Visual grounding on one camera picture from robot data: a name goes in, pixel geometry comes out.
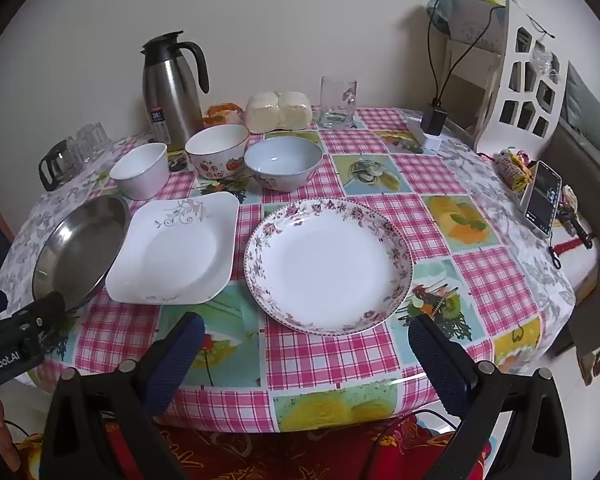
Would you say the clear glass tumbler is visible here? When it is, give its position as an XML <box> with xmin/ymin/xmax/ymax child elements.
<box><xmin>74</xmin><ymin>127</ymin><xmax>93</xmax><ymax>163</ymax></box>
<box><xmin>87</xmin><ymin>122</ymin><xmax>112</xmax><ymax>158</ymax></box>

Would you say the stainless steel pan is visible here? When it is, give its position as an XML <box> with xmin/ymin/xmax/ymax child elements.
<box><xmin>31</xmin><ymin>195</ymin><xmax>132</xmax><ymax>311</ymax></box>

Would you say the glass pot with black handle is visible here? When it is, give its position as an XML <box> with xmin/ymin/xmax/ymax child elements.
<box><xmin>38</xmin><ymin>139</ymin><xmax>83</xmax><ymax>192</ymax></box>

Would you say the small white bowl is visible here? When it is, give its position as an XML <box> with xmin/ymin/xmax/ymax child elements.
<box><xmin>109</xmin><ymin>142</ymin><xmax>170</xmax><ymax>201</ymax></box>

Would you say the clear glass mug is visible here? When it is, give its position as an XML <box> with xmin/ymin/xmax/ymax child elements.
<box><xmin>320</xmin><ymin>76</ymin><xmax>358</xmax><ymax>129</ymax></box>

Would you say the grey sofa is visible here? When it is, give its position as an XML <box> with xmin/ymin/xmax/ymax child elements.
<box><xmin>545</xmin><ymin>60</ymin><xmax>600</xmax><ymax>361</ymax></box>

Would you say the pale blue bowl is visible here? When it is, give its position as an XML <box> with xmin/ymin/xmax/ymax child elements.
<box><xmin>243</xmin><ymin>136</ymin><xmax>324</xmax><ymax>192</ymax></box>

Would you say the strawberry print bowl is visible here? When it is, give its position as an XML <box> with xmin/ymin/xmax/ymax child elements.
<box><xmin>185</xmin><ymin>123</ymin><xmax>251</xmax><ymax>181</ymax></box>

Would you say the black cable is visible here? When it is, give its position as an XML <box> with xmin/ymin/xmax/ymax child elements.
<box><xmin>437</xmin><ymin>2</ymin><xmax>506</xmax><ymax>106</ymax></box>
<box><xmin>426</xmin><ymin>0</ymin><xmax>443</xmax><ymax>106</ymax></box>

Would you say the stainless steel thermos jug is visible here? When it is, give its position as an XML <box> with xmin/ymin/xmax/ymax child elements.
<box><xmin>141</xmin><ymin>31</ymin><xmax>210</xmax><ymax>153</ymax></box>

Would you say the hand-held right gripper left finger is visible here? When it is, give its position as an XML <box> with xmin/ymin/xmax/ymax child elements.
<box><xmin>39</xmin><ymin>311</ymin><xmax>207</xmax><ymax>480</ymax></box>

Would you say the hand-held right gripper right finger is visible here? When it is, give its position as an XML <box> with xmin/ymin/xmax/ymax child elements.
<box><xmin>407</xmin><ymin>312</ymin><xmax>572</xmax><ymax>480</ymax></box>

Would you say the colourful candy packet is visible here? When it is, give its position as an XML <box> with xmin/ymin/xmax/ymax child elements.
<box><xmin>495</xmin><ymin>147</ymin><xmax>538</xmax><ymax>193</ymax></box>

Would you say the black keychain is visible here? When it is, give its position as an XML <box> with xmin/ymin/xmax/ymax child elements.
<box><xmin>550</xmin><ymin>185</ymin><xmax>596</xmax><ymax>268</ymax></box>

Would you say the round floral rim plate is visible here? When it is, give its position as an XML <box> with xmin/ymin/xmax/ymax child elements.
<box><xmin>243</xmin><ymin>198</ymin><xmax>414</xmax><ymax>336</ymax></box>

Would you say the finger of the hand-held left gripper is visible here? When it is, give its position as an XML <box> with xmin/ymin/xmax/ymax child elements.
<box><xmin>10</xmin><ymin>290</ymin><xmax>67</xmax><ymax>342</ymax></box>

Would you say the person's left hand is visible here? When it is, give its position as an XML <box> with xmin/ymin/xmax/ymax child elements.
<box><xmin>0</xmin><ymin>394</ymin><xmax>23</xmax><ymax>480</ymax></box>

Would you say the grey floral cushion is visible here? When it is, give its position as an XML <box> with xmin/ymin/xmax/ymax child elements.
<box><xmin>425</xmin><ymin>0</ymin><xmax>511</xmax><ymax>53</ymax></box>

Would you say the bag of white steamed buns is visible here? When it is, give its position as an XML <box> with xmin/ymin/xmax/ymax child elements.
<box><xmin>245</xmin><ymin>90</ymin><xmax>313</xmax><ymax>135</ymax></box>

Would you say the white square plate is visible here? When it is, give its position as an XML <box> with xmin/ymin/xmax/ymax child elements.
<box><xmin>105</xmin><ymin>191</ymin><xmax>240</xmax><ymax>306</ymax></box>

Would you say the orange snack packet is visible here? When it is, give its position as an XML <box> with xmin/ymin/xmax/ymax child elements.
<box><xmin>202</xmin><ymin>102</ymin><xmax>246</xmax><ymax>128</ymax></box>

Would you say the smartphone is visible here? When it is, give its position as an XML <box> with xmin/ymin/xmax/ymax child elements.
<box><xmin>524</xmin><ymin>160</ymin><xmax>563</xmax><ymax>237</ymax></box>

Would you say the black power adapter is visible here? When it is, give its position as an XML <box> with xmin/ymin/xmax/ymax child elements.
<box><xmin>421</xmin><ymin>102</ymin><xmax>448</xmax><ymax>136</ymax></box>

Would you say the white carved chair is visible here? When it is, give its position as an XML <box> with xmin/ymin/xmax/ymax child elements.
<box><xmin>437</xmin><ymin>0</ymin><xmax>570</xmax><ymax>153</ymax></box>

